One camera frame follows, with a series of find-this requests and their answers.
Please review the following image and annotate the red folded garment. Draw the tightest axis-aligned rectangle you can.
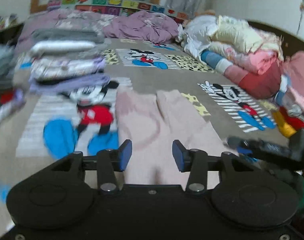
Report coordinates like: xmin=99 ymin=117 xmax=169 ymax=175
xmin=279 ymin=107 xmax=304 ymax=131

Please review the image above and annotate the wall hanging ornament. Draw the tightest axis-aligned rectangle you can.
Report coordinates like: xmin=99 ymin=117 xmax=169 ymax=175
xmin=296 ymin=0 xmax=304 ymax=35

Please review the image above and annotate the yellow knit garment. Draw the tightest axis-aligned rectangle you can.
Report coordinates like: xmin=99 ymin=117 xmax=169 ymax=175
xmin=272 ymin=110 xmax=296 ymax=138

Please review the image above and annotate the cream yellow crumpled garment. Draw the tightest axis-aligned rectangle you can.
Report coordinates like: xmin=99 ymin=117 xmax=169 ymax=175
xmin=211 ymin=15 xmax=284 ymax=61

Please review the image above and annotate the dark wooden bed headboard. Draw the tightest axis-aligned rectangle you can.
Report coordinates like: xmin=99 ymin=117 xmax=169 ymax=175
xmin=248 ymin=21 xmax=304 ymax=57

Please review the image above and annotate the Mickey Mouse bed sheet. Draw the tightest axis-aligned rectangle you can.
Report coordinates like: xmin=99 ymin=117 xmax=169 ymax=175
xmin=0 ymin=37 xmax=290 ymax=230

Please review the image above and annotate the striped pink red blanket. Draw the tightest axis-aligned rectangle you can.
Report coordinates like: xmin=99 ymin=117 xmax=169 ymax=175
xmin=200 ymin=49 xmax=281 ymax=99

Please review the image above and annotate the pink fuzzy sweater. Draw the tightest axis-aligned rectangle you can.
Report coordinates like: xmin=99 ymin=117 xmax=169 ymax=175
xmin=115 ymin=87 xmax=228 ymax=187

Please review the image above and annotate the pink pillow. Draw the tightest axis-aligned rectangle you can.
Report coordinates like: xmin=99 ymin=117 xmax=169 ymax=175
xmin=283 ymin=51 xmax=304 ymax=112

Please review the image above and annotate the colourful alphabet foam border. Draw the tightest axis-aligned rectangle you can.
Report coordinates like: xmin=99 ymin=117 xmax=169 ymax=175
xmin=47 ymin=0 xmax=190 ymax=23

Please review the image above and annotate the stack of folded clothes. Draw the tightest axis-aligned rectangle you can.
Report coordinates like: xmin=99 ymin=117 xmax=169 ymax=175
xmin=15 ymin=28 xmax=110 ymax=94

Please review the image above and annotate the white crumpled garment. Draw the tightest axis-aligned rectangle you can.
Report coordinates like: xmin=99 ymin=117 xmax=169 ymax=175
xmin=175 ymin=15 xmax=219 ymax=61

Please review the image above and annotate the crumpled purple garment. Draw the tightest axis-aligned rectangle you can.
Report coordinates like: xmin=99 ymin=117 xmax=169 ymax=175
xmin=103 ymin=10 xmax=178 ymax=43

